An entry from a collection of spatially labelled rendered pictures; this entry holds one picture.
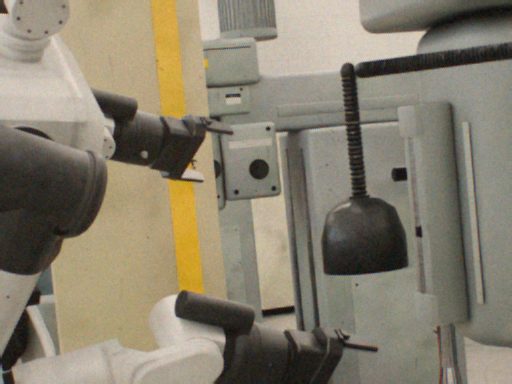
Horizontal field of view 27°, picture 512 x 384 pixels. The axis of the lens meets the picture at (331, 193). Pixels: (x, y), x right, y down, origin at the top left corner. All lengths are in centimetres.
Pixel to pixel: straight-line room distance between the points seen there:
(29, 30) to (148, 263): 150
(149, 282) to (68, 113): 148
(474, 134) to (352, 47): 971
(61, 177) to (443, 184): 40
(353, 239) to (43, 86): 53
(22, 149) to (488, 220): 48
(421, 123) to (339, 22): 968
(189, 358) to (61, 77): 36
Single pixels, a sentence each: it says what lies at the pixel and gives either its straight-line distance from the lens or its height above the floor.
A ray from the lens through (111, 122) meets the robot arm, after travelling 173.
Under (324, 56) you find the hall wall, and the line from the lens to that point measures 1059.
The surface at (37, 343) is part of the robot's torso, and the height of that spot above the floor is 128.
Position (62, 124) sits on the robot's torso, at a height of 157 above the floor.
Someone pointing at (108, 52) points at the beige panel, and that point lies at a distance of 271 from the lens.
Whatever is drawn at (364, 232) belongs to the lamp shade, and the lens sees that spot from 88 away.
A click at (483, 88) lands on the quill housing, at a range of 99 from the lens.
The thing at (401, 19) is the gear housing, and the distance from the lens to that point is 106.
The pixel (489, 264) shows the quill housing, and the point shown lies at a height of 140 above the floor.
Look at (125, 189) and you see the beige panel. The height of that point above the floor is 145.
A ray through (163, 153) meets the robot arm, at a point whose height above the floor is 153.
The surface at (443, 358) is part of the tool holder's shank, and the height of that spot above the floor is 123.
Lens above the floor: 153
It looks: 3 degrees down
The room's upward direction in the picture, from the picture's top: 5 degrees counter-clockwise
